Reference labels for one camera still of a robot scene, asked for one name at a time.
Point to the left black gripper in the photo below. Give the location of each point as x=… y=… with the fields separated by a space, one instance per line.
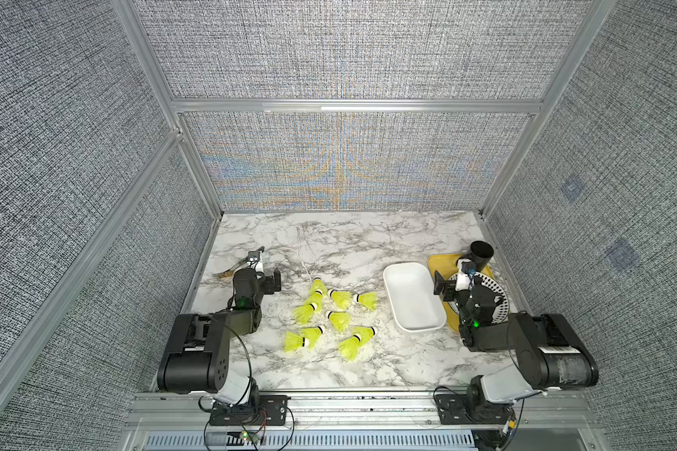
x=248 y=268

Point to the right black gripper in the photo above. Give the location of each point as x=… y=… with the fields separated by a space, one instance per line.
x=451 y=285

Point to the white plastic storage box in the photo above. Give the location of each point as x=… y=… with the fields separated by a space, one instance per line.
x=415 y=307

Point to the yellow shuttlecock three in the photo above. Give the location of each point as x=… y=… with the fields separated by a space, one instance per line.
x=318 y=286

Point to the yellow shuttlecock two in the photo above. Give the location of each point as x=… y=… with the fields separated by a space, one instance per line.
x=341 y=299

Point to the yellow shuttlecock one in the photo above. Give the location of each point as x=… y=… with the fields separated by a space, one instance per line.
x=369 y=300

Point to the yellow shuttlecock six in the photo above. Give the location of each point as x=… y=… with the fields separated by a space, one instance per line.
x=363 y=334

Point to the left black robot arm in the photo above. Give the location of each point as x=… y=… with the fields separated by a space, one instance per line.
x=196 y=356

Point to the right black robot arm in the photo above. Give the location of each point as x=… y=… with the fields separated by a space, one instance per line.
x=545 y=353

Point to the black dotted white plate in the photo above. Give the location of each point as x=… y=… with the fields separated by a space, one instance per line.
x=481 y=304

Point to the yellow tray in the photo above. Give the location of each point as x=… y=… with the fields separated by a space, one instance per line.
x=445 y=265

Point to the black mug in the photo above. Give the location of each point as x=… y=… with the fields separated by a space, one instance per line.
x=478 y=257

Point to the yellow shuttlecock four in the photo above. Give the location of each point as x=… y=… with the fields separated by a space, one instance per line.
x=312 y=306

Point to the yellow shuttlecock eight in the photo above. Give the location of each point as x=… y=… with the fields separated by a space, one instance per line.
x=305 y=338

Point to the yellow shuttlecock five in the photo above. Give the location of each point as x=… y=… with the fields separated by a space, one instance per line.
x=339 y=320

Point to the yellow shuttlecock seven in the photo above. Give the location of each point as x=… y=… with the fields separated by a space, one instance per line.
x=349 y=348

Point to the green handled brush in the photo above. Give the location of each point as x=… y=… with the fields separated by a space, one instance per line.
x=241 y=264

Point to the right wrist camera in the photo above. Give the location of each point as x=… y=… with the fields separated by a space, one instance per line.
x=465 y=281

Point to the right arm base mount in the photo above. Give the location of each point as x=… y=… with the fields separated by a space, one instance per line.
x=461 y=409

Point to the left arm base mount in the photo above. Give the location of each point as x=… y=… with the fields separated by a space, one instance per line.
x=261 y=410

